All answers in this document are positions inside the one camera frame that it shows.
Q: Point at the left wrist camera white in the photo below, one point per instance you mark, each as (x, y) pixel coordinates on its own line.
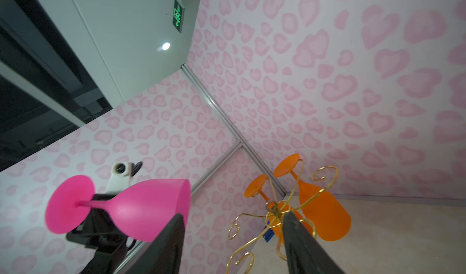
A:
(121, 175)

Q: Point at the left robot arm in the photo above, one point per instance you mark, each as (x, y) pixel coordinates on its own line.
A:
(104, 263)

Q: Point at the pink plastic wine glass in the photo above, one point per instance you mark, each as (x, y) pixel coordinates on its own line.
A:
(141, 211)

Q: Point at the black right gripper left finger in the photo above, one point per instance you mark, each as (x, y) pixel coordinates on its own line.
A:
(164, 254)

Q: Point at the gold wire glass rack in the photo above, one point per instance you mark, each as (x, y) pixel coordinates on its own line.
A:
(275, 218)

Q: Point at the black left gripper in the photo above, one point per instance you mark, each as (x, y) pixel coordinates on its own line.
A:
(98, 232)

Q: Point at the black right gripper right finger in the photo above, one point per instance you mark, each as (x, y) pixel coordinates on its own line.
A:
(303, 252)

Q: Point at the aluminium frame corner post left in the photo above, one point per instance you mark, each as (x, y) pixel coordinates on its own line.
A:
(232, 128)

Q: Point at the aluminium diagonal frame bar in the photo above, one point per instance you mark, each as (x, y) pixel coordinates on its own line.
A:
(140, 246)

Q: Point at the green exit sign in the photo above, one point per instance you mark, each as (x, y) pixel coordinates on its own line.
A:
(178, 16)

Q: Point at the blue black stapler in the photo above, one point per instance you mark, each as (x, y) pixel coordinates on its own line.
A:
(268, 235)

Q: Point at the ceiling spot light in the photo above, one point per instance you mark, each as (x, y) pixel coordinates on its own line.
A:
(164, 47)

